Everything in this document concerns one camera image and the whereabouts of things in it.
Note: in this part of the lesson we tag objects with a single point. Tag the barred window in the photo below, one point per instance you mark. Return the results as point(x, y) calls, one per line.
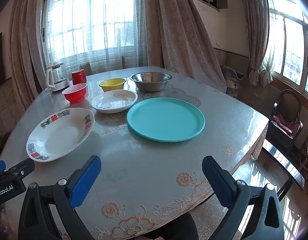
point(291, 55)
point(45, 25)

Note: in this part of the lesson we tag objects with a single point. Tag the red mug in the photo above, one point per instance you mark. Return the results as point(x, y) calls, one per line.
point(79, 77)

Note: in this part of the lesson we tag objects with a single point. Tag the pink cloth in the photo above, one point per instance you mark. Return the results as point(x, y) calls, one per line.
point(284, 126)

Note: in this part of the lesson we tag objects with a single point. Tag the beige patterned curtain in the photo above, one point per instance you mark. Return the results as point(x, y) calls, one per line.
point(26, 42)
point(174, 35)
point(256, 30)

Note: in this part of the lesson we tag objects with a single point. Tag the red plastic bowl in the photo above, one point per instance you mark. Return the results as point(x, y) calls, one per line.
point(75, 96)

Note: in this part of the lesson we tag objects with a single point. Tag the white glass electric kettle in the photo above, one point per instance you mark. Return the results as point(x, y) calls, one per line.
point(51, 78)

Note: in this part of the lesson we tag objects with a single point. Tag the yellow plastic bowl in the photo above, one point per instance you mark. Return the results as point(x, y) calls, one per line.
point(111, 85)

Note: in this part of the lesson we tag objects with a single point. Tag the dark round-back chair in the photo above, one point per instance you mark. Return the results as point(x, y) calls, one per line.
point(289, 105)

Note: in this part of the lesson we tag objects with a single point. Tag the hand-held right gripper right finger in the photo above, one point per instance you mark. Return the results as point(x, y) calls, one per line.
point(216, 177)

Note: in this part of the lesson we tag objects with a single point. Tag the patterned sack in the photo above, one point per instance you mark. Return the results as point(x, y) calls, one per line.
point(232, 82)

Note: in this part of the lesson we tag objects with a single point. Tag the large floral white plate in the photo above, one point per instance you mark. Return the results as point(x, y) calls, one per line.
point(59, 137)

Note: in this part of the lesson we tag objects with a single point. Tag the dark glossy bench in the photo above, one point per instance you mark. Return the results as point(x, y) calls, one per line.
point(284, 162)

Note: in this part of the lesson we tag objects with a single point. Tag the stainless steel bowl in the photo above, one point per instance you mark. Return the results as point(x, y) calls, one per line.
point(151, 85)

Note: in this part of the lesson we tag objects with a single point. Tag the small white deep plate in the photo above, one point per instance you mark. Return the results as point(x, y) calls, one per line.
point(114, 101)

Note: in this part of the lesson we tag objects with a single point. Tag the teal round plate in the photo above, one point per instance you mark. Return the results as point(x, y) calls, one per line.
point(166, 120)

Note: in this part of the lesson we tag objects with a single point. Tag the white sheer curtain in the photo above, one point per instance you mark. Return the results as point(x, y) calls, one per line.
point(99, 30)

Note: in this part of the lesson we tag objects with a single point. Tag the wooden chair back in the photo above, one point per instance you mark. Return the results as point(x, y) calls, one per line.
point(123, 62)
point(86, 68)

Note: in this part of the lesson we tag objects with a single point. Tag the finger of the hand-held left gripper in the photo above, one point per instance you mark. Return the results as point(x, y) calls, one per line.
point(19, 170)

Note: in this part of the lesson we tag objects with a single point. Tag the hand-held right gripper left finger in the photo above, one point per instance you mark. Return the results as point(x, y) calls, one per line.
point(85, 180)

